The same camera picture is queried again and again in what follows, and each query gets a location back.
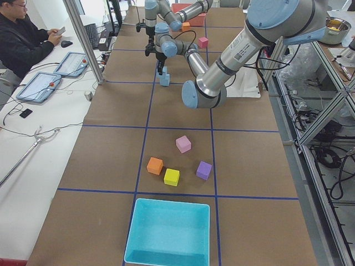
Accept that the steel bowl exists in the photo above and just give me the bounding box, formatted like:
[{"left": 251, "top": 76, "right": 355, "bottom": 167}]
[{"left": 319, "top": 17, "right": 352, "bottom": 45}]

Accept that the magenta foam block near pedestal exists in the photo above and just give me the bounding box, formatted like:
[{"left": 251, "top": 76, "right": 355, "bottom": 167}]
[{"left": 198, "top": 37, "right": 209, "bottom": 49}]

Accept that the aluminium side frame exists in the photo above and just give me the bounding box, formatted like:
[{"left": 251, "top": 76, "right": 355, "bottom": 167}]
[{"left": 270, "top": 42, "right": 354, "bottom": 265}]

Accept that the aluminium frame post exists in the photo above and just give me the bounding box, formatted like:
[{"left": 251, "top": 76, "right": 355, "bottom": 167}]
[{"left": 63, "top": 0, "right": 104, "bottom": 85}]

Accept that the black computer mouse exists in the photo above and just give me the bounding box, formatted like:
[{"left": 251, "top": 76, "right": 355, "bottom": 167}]
[{"left": 60, "top": 40, "right": 73, "bottom": 48}]

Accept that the purple foam block left side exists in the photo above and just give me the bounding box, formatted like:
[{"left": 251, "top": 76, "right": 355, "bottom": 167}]
[{"left": 196, "top": 161, "right": 212, "bottom": 180}]

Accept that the small metal cylinder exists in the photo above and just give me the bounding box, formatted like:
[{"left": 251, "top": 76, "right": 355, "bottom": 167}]
[{"left": 84, "top": 91, "right": 93, "bottom": 101}]

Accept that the black phone on table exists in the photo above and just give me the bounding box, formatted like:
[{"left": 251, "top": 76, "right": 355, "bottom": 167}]
[{"left": 19, "top": 109, "right": 33, "bottom": 119}]

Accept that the black keyboard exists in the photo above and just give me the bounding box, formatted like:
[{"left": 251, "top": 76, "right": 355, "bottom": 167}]
[{"left": 84, "top": 23, "right": 99, "bottom": 49}]

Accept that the teach pendant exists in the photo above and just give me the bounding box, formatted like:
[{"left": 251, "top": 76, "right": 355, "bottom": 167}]
[
  {"left": 16, "top": 71, "right": 62, "bottom": 103},
  {"left": 53, "top": 52, "right": 89, "bottom": 78}
]

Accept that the light pink foam block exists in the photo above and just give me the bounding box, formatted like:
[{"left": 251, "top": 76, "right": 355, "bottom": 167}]
[{"left": 175, "top": 135, "right": 191, "bottom": 154}]

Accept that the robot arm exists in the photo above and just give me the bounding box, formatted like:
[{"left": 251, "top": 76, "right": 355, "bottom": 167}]
[
  {"left": 144, "top": 1, "right": 328, "bottom": 109},
  {"left": 136, "top": 0, "right": 213, "bottom": 40}
]

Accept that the blue plastic bin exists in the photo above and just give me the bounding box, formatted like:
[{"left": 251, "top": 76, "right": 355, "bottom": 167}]
[{"left": 124, "top": 198, "right": 210, "bottom": 265}]

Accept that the yellow foam block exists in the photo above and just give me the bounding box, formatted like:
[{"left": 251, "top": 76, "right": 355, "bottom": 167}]
[{"left": 164, "top": 168, "right": 180, "bottom": 186}]

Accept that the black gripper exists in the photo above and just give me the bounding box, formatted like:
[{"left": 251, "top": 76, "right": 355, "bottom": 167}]
[
  {"left": 136, "top": 19, "right": 155, "bottom": 42},
  {"left": 145, "top": 37, "right": 166, "bottom": 75}
]

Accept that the teach pendant far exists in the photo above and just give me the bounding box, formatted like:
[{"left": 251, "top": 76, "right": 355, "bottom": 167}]
[{"left": 53, "top": 52, "right": 89, "bottom": 78}]

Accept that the orange foam block left side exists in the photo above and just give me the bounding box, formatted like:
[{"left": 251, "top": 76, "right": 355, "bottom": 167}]
[{"left": 146, "top": 157, "right": 164, "bottom": 175}]

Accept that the light blue block arm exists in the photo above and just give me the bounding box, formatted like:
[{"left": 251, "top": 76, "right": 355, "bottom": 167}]
[
  {"left": 159, "top": 73, "right": 170, "bottom": 86},
  {"left": 156, "top": 66, "right": 169, "bottom": 79}
]

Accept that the orange foam block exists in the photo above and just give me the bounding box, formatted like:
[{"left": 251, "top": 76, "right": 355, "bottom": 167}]
[
  {"left": 146, "top": 157, "right": 164, "bottom": 175},
  {"left": 181, "top": 22, "right": 191, "bottom": 32}
]

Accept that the seated person in black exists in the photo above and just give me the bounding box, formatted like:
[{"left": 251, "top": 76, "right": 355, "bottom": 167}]
[{"left": 1, "top": 1, "right": 62, "bottom": 79}]

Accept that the metal reacher tool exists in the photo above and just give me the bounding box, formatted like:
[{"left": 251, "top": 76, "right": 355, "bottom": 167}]
[{"left": 1, "top": 126, "right": 60, "bottom": 187}]

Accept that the orange foam block right side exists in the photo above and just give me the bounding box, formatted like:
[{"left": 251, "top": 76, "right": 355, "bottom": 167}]
[{"left": 181, "top": 22, "right": 191, "bottom": 32}]

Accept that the pink plastic bin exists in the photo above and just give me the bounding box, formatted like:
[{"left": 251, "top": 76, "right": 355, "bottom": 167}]
[{"left": 171, "top": 3, "right": 206, "bottom": 27}]

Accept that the teach pendant near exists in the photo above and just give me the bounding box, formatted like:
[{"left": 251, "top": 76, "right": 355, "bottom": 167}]
[{"left": 16, "top": 71, "right": 62, "bottom": 103}]

